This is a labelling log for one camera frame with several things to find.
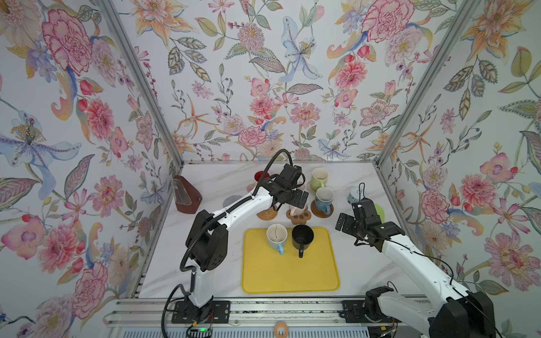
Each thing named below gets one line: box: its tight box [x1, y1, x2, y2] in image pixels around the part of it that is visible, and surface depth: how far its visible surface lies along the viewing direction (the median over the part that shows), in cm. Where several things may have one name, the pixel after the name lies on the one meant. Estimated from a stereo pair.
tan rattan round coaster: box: [256, 205, 279, 221], surface depth 102 cm
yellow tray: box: [241, 226, 341, 294], surface depth 87 cm
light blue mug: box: [266, 223, 289, 255], surface depth 86 cm
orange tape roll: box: [274, 321, 289, 338], surface depth 72 cm
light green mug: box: [310, 166, 329, 191], surface depth 104 cm
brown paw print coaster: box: [285, 209, 313, 225], surface depth 100 cm
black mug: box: [291, 223, 315, 259], surface depth 86 cm
